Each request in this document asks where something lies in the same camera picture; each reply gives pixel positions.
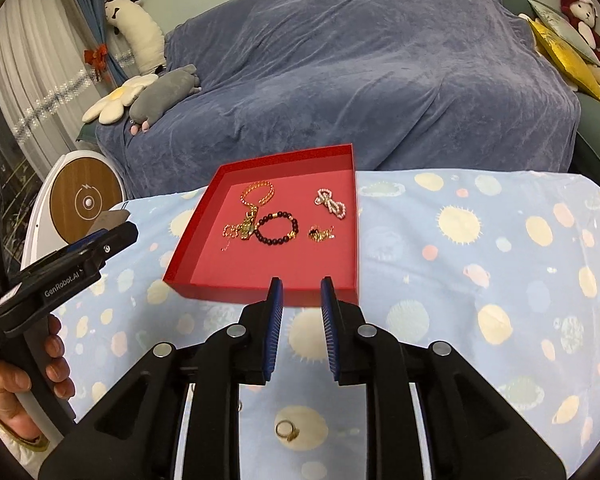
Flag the black bead bracelet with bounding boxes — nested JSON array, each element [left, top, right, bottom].
[[252, 211, 300, 248]]

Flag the dark green sofa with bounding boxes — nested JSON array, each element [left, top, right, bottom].
[[500, 0, 600, 186]]

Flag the grey-brown flat cloth piece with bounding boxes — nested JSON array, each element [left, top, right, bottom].
[[87, 210, 132, 235]]

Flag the grey plush animal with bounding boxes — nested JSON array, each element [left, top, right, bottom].
[[129, 64, 202, 136]]

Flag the gold ring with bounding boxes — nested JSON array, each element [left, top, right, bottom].
[[274, 419, 301, 442]]

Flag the cream flower-shaped cushion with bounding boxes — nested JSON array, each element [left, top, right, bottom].
[[82, 74, 160, 125]]

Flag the light blue planet-print tablecloth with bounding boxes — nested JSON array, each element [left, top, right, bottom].
[[20, 167, 600, 480]]

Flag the silver tinsel garland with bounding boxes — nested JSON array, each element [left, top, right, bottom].
[[12, 52, 136, 138]]

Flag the gold shiny pillow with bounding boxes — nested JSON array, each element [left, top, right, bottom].
[[527, 17, 600, 106]]

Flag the silver shiny pillow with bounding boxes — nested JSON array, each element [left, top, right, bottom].
[[527, 0, 600, 66]]

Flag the person's left hand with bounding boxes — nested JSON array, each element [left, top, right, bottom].
[[0, 315, 76, 443]]

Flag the red monkey plush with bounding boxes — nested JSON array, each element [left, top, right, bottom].
[[559, 0, 600, 66]]

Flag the white long plush animal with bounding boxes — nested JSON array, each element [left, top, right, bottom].
[[104, 0, 167, 75]]

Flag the white sheer curtain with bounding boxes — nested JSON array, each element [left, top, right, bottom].
[[0, 0, 111, 161]]

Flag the person's left forearm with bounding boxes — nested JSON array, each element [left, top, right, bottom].
[[0, 387, 48, 478]]

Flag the blue curtain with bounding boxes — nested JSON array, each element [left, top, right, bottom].
[[60, 0, 131, 91]]

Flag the red shallow box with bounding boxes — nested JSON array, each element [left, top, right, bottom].
[[162, 143, 359, 307]]

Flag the red ribbon bow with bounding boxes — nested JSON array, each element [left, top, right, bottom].
[[84, 44, 108, 68]]

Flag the gold chain necklace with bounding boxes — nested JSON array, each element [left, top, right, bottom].
[[221, 182, 276, 252]]

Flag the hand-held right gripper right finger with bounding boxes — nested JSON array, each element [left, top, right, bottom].
[[320, 276, 566, 480]]

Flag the white round wood-faced appliance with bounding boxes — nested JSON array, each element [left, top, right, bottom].
[[22, 149, 127, 271]]

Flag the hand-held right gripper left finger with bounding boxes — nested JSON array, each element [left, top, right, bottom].
[[37, 276, 285, 480]]

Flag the blue-grey sofa cover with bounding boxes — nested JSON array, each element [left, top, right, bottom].
[[95, 0, 581, 198]]

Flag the white pearl bracelet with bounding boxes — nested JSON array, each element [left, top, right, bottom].
[[315, 188, 347, 221]]

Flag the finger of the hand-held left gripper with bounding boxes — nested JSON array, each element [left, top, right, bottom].
[[72, 221, 140, 275], [70, 231, 112, 253]]

